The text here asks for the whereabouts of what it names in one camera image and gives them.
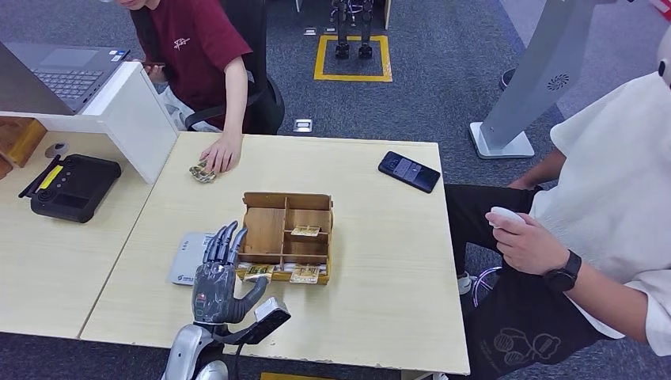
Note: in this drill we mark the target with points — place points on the white cap with holes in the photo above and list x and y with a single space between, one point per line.
666 57

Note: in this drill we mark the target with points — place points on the brown wooden box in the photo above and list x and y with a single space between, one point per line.
18 139

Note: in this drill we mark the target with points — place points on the person's right forearm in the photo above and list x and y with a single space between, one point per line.
540 170

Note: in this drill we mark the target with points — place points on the light wooden panel edge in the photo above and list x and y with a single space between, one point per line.
387 13

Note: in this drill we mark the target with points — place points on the grey laptop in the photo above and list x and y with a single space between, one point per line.
63 78

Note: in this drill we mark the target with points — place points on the person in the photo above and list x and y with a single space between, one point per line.
199 57
603 210

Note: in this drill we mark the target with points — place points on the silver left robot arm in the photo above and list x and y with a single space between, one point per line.
186 351

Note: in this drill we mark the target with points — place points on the black wristwatch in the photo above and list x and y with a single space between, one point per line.
563 272

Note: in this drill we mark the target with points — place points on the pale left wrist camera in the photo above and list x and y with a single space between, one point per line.
270 321

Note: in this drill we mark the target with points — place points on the black robot leg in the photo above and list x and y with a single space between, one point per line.
365 31
342 31

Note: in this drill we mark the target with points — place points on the person's left hand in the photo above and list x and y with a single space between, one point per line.
223 155
527 246

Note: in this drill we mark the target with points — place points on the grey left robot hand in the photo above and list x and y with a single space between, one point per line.
215 296

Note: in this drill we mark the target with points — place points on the wooden organizer box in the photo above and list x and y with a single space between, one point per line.
264 231

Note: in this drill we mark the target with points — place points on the person's left forearm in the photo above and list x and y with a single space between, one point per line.
610 301
237 99

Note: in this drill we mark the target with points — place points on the round grey disc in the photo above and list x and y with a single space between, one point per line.
55 149

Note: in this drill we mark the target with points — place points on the dark shoe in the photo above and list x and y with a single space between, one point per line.
506 77

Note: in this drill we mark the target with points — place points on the black office chair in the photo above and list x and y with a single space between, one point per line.
262 105

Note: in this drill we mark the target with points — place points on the large silver floor socket plate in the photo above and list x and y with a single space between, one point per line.
302 125

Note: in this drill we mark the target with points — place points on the grey kiosk stand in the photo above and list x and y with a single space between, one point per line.
545 68

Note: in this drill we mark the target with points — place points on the white desk riser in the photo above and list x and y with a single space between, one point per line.
131 120

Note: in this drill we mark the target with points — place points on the stack of printed cards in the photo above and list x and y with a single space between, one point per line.
202 175

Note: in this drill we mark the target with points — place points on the black controller device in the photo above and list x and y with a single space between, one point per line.
78 189

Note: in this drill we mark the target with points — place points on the person's hand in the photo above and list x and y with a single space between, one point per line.
155 74
527 246
223 155

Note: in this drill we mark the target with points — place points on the black smartphone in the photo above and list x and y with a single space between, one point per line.
409 172

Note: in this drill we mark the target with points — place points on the white shoe with holes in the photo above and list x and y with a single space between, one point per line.
464 283

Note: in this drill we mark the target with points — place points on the yellow sticker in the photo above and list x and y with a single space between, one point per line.
51 177

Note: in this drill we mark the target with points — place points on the yellow printed room key card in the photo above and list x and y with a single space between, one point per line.
258 271

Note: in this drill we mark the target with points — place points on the white handheld remote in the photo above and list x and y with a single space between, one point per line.
506 216

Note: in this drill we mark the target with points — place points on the yellow floor tape square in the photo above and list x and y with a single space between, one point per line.
352 77

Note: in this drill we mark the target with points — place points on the person's right hand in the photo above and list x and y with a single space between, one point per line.
155 74

